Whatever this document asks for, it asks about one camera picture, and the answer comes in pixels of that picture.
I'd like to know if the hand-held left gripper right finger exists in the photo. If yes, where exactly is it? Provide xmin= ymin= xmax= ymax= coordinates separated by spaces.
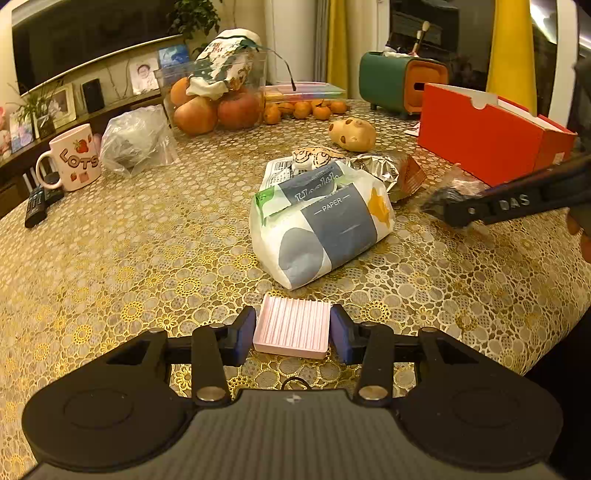
xmin=330 ymin=304 xmax=483 ymax=407

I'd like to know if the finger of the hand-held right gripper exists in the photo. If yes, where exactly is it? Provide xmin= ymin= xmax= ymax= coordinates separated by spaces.
xmin=442 ymin=156 xmax=591 ymax=228

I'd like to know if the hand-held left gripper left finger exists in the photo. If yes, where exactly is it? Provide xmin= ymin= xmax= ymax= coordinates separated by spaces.
xmin=105 ymin=305 xmax=257 ymax=407

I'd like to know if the dark crinkled wrapper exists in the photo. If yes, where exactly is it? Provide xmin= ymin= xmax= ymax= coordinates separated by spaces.
xmin=421 ymin=181 xmax=491 ymax=220

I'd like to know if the red cardboard box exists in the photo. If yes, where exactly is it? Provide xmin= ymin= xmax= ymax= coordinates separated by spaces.
xmin=417 ymin=83 xmax=578 ymax=186

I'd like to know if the white grey tissue pack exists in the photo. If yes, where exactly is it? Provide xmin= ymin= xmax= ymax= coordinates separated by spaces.
xmin=249 ymin=161 xmax=396 ymax=291

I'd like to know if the silver foil snack bag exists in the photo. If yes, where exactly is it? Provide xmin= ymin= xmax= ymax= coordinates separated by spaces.
xmin=348 ymin=151 xmax=428 ymax=203

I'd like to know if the tan spotted head toy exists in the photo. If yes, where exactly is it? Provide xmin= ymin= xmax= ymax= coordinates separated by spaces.
xmin=329 ymin=118 xmax=377 ymax=152

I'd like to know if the cartoon bunny plush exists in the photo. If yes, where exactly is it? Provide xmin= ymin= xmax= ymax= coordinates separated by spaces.
xmin=292 ymin=146 xmax=347 ymax=171

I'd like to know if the gold lace covered desktop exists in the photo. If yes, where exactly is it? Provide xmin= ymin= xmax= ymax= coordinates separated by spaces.
xmin=0 ymin=98 xmax=591 ymax=480

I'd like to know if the person's right hand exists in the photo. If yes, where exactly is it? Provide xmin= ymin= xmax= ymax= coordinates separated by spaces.
xmin=567 ymin=213 xmax=591 ymax=264

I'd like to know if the yellow curtain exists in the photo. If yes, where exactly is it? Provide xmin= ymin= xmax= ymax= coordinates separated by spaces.
xmin=486 ymin=0 xmax=539 ymax=116
xmin=326 ymin=0 xmax=350 ymax=100

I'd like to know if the white green printed packet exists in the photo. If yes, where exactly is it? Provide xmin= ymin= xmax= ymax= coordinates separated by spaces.
xmin=261 ymin=157 xmax=324 ymax=217

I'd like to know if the green orange tissue box organizer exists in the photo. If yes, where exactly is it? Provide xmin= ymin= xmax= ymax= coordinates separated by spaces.
xmin=359 ymin=50 xmax=450 ymax=116

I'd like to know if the clear plastic bag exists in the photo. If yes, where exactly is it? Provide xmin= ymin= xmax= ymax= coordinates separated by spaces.
xmin=99 ymin=104 xmax=180 ymax=178

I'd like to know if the pile of small tangerines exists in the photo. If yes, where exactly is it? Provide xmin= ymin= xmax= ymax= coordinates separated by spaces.
xmin=264 ymin=99 xmax=348 ymax=125

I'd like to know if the pastel plastic case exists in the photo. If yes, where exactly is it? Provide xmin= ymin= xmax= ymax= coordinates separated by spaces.
xmin=260 ymin=82 xmax=348 ymax=104

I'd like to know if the black remote control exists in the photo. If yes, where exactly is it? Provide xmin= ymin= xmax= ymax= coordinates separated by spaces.
xmin=43 ymin=172 xmax=65 ymax=205
xmin=25 ymin=185 xmax=49 ymax=229

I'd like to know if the pink strawberry mug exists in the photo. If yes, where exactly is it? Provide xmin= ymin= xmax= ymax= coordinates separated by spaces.
xmin=36 ymin=123 xmax=103 ymax=192

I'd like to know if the clear plastic container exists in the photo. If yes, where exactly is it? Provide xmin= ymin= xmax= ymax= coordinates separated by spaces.
xmin=154 ymin=50 xmax=269 ymax=131

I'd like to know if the floral printed cloth bag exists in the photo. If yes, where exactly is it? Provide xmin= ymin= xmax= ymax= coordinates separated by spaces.
xmin=187 ymin=28 xmax=264 ymax=99

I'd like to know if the wooden sideboard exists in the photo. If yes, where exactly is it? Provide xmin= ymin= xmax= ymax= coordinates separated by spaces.
xmin=0 ymin=87 xmax=163 ymax=219

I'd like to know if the small black speaker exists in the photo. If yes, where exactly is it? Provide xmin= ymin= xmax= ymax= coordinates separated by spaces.
xmin=82 ymin=78 xmax=106 ymax=114

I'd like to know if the small plant in glass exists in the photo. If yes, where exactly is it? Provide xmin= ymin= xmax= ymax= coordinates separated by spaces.
xmin=8 ymin=79 xmax=64 ymax=140

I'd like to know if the potted green plant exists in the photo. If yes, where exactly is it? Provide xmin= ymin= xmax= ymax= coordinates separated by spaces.
xmin=167 ymin=0 xmax=221 ymax=43

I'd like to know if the dark television screen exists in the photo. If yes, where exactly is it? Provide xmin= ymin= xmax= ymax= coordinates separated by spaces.
xmin=11 ymin=0 xmax=186 ymax=97

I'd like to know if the portrait photo frame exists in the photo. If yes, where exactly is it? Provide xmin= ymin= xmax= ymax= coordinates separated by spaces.
xmin=129 ymin=52 xmax=160 ymax=96

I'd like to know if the white photo frame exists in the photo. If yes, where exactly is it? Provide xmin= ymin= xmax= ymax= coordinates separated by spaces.
xmin=45 ymin=83 xmax=77 ymax=129

